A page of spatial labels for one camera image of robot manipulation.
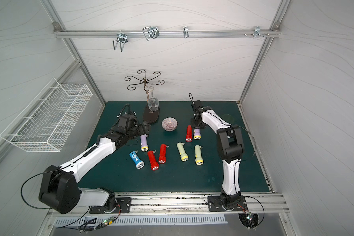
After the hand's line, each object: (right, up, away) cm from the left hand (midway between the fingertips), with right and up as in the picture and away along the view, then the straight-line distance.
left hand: (144, 127), depth 85 cm
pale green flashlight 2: (+32, -20, +1) cm, 38 cm away
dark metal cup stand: (-2, +6, +26) cm, 27 cm away
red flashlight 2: (+10, -19, +2) cm, 21 cm away
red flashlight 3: (+27, -6, +13) cm, 31 cm away
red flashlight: (+6, -22, +1) cm, 23 cm away
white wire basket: (-43, +3, -18) cm, 46 cm away
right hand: (+33, +1, +14) cm, 35 cm away
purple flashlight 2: (+32, -6, +8) cm, 33 cm away
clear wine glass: (+4, +15, +6) cm, 17 cm away
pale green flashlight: (+23, -18, +3) cm, 30 cm away
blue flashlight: (-3, -21, -1) cm, 22 cm away
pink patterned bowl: (+13, +1, +20) cm, 24 cm away
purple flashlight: (-2, -13, +6) cm, 14 cm away
